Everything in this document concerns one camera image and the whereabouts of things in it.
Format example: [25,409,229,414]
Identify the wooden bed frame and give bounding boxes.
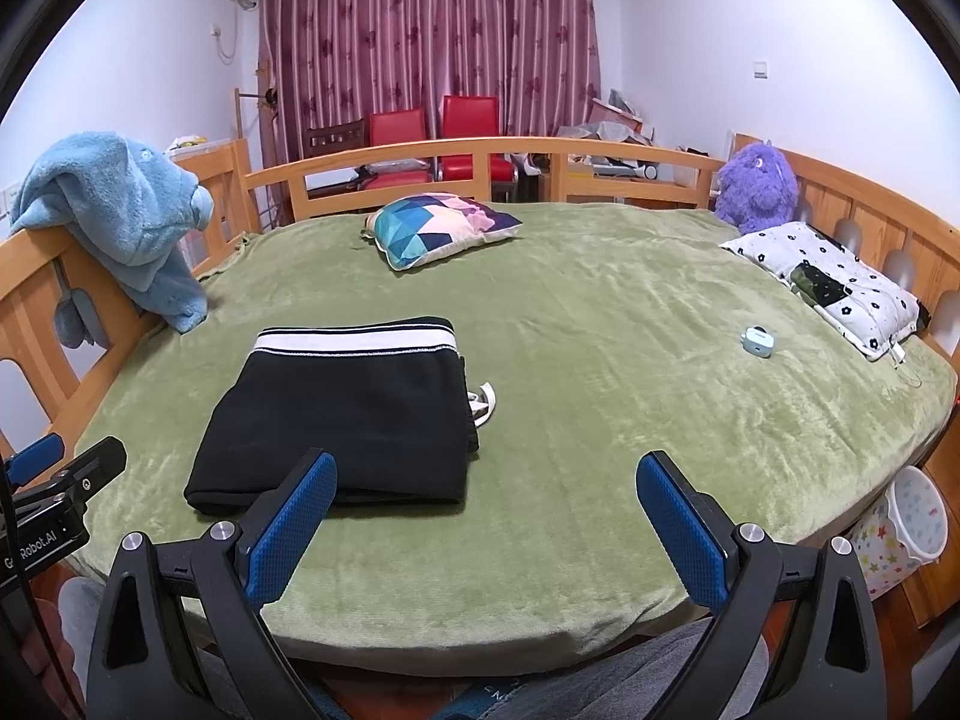
[0,133,960,466]

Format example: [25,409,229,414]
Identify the black pants with white stripe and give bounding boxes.
[184,316,500,520]

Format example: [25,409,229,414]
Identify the blue plush towel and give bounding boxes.
[9,131,215,335]

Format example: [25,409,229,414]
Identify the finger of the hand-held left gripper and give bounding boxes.
[15,435,128,515]
[0,431,67,488]

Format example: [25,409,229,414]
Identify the grey hanging mitt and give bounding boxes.
[52,289,113,350]

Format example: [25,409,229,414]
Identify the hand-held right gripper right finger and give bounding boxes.
[636,450,890,720]

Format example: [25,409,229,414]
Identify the red chair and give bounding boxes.
[366,109,436,185]
[439,95,518,200]

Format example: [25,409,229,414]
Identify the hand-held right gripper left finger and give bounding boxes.
[86,448,338,720]

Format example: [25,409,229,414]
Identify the wooden coat rack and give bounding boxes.
[234,64,280,233]

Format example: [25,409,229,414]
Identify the pink floral curtain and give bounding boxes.
[259,0,605,158]

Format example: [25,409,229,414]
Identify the dark wooden chair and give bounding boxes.
[304,118,370,162]

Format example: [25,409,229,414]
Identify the dark green floral cloth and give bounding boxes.
[787,261,863,308]

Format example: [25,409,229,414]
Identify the purple plush toy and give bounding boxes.
[712,139,800,235]

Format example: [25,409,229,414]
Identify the pile of boxes and bags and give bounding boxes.
[559,86,665,181]

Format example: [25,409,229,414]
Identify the star print trash bin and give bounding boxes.
[847,465,947,601]

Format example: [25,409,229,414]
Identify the geometric patterned pillow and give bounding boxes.
[364,193,524,271]

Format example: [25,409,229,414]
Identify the white floral pillow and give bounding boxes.
[720,221,923,361]

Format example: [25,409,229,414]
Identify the green plush blanket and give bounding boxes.
[71,199,960,680]

